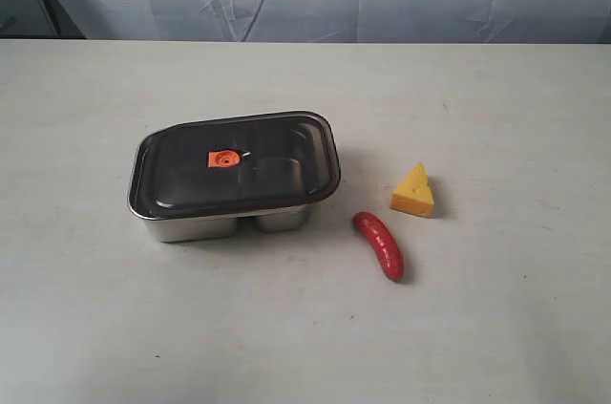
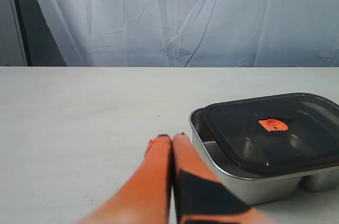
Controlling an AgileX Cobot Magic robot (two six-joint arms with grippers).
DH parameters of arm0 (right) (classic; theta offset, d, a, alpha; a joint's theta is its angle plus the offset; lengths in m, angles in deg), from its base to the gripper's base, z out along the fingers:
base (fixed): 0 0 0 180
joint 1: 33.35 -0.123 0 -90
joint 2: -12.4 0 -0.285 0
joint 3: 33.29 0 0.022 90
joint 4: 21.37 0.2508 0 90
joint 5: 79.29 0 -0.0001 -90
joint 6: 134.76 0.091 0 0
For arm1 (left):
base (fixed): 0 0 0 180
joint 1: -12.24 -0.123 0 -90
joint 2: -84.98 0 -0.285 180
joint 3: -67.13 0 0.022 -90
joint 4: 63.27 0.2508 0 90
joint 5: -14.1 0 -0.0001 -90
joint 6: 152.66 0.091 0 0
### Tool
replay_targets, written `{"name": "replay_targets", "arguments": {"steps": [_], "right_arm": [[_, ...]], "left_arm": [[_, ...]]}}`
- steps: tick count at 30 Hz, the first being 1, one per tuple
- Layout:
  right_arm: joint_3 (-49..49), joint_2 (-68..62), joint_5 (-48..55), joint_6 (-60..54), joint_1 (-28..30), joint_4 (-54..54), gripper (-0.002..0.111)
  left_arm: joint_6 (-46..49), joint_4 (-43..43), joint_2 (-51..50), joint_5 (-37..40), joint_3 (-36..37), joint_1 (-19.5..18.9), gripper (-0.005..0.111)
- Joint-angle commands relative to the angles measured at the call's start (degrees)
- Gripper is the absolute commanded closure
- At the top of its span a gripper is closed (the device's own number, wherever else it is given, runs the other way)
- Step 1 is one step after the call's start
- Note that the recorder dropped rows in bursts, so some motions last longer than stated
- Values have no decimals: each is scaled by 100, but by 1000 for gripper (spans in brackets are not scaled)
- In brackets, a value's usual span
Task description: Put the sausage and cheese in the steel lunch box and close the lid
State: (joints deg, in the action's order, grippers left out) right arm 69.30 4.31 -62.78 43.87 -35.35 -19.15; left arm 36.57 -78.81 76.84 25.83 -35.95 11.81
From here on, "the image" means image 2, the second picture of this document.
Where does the dark vertical pole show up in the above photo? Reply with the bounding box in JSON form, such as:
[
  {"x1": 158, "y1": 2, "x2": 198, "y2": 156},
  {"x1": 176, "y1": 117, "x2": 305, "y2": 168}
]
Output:
[{"x1": 14, "y1": 0, "x2": 66, "y2": 67}]

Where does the white wrinkled backdrop curtain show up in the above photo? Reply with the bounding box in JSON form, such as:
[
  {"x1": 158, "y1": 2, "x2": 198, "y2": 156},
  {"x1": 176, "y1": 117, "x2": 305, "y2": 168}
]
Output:
[{"x1": 37, "y1": 0, "x2": 338, "y2": 67}]

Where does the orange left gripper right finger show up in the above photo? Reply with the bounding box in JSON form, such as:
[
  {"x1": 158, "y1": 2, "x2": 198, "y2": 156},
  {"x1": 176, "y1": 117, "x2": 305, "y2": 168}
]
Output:
[{"x1": 173, "y1": 133, "x2": 276, "y2": 223}]

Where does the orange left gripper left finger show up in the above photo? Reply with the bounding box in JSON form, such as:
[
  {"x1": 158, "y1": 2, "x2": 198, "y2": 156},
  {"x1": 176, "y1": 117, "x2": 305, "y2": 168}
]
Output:
[{"x1": 78, "y1": 135, "x2": 172, "y2": 223}]

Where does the dark transparent lunch box lid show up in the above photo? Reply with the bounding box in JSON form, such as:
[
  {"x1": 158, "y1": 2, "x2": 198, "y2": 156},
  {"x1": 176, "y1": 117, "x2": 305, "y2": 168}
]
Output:
[{"x1": 201, "y1": 93, "x2": 338, "y2": 176}]

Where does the stainless steel lunch box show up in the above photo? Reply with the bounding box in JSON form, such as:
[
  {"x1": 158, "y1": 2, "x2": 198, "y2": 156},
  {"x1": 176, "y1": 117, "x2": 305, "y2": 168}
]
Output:
[{"x1": 189, "y1": 109, "x2": 338, "y2": 205}]

